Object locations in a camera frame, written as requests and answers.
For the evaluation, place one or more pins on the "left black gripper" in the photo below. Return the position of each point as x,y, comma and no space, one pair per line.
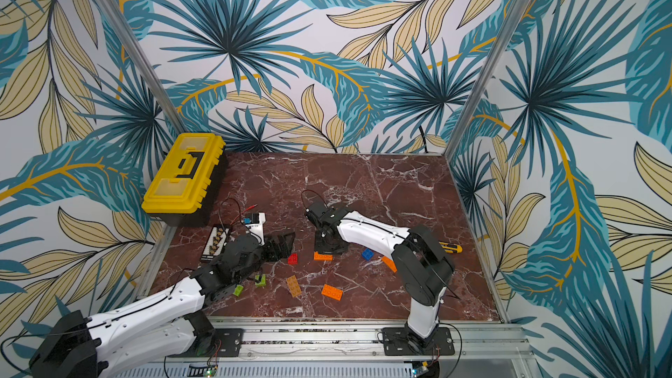
284,252

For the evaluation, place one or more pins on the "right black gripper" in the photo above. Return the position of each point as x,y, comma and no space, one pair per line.
325,231

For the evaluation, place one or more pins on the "orange lego brick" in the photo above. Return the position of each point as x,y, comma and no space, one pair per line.
322,257
390,264
332,292

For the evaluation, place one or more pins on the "blue square lego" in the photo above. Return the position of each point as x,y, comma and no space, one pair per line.
367,254

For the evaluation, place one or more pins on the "orange lego brick front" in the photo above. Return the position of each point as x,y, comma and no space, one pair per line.
332,292

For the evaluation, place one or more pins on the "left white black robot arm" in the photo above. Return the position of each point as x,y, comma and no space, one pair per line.
166,323

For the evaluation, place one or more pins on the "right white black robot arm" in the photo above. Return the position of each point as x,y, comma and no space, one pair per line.
423,265

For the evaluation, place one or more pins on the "red square lego brick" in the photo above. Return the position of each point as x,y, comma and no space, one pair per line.
293,259

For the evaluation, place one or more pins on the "green square lego brick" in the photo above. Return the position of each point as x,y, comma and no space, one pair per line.
260,281

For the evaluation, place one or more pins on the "amber transparent lego brick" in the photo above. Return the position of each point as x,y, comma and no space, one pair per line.
293,286

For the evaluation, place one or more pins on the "lime green lego brick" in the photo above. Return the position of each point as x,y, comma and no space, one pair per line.
238,290

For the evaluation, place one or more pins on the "yellow black toolbox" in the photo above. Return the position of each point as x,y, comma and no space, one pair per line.
184,190

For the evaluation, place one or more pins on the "yellow utility knife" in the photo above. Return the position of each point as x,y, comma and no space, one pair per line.
451,248

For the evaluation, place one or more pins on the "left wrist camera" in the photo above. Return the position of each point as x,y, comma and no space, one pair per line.
254,224

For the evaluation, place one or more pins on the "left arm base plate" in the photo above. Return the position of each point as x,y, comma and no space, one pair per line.
220,342

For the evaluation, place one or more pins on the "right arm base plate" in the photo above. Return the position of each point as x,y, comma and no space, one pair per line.
401,341

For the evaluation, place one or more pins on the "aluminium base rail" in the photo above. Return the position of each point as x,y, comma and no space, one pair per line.
324,340

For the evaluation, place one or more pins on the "right aluminium corner post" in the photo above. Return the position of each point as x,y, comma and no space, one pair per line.
507,30

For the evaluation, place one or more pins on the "aluminium corner post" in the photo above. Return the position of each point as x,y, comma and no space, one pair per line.
129,41
507,30

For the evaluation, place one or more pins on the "left aluminium corner post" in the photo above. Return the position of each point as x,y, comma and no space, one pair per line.
129,41

